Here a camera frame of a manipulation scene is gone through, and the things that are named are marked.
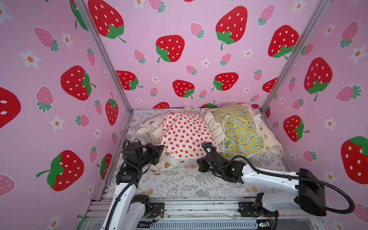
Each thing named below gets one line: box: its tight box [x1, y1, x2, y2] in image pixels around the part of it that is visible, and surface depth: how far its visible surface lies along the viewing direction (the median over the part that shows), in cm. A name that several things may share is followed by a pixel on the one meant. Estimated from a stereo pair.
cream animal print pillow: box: [240, 103, 284, 159], surface depth 95 cm
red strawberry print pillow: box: [160, 111, 226, 158], surface depth 85 cm
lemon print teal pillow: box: [213, 103, 264, 158], surface depth 85 cm
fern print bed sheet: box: [112, 109, 292, 199], surface depth 83 cm
